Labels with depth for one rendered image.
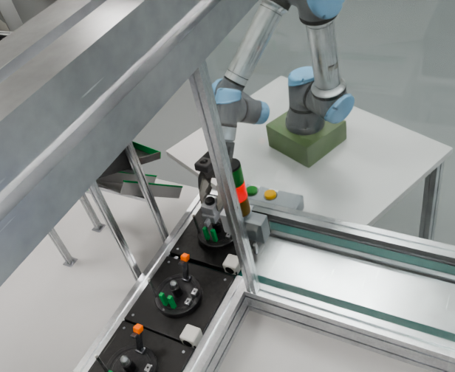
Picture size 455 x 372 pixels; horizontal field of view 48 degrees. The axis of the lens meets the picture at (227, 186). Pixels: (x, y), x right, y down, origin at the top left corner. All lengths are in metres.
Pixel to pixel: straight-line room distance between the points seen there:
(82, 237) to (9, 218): 1.80
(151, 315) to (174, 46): 1.31
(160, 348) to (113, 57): 1.28
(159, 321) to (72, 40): 1.32
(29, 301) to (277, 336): 0.85
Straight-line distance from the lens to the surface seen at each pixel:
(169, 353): 1.43
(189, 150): 2.17
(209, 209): 1.52
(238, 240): 1.30
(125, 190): 1.57
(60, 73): 0.18
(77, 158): 0.19
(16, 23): 5.64
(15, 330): 1.84
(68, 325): 1.75
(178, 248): 1.64
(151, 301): 1.54
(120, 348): 1.49
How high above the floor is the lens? 2.17
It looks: 42 degrees down
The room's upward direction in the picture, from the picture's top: 14 degrees counter-clockwise
